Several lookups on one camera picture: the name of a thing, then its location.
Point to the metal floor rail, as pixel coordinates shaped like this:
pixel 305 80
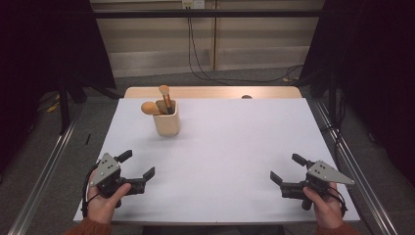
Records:
pixel 359 182
pixel 45 176

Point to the beige wooden brush holder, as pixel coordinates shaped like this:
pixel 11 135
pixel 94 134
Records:
pixel 167 125

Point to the black curtain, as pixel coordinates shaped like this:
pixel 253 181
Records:
pixel 375 65
pixel 42 49

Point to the black horizontal bar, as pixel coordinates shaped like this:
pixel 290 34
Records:
pixel 208 13

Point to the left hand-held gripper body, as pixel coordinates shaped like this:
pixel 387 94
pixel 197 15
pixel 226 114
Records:
pixel 106 169

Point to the person's right hand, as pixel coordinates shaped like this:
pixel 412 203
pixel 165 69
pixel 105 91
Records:
pixel 328 212

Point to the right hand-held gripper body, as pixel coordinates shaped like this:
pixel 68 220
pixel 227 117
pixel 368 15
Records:
pixel 326 173

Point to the brown table grommet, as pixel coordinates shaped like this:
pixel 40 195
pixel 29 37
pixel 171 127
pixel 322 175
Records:
pixel 246 96

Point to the large fluffy makeup brush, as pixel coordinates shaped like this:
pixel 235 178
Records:
pixel 149 108

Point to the white table mat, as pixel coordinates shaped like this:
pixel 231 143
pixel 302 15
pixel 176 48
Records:
pixel 221 147

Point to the black stand post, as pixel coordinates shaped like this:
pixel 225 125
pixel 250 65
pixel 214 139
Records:
pixel 332 98
pixel 64 107

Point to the person's left hand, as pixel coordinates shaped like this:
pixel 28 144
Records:
pixel 101 209

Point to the small slim makeup brush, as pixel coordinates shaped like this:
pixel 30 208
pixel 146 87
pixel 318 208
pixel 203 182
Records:
pixel 164 90

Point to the white wall socket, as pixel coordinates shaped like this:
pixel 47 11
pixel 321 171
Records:
pixel 193 4

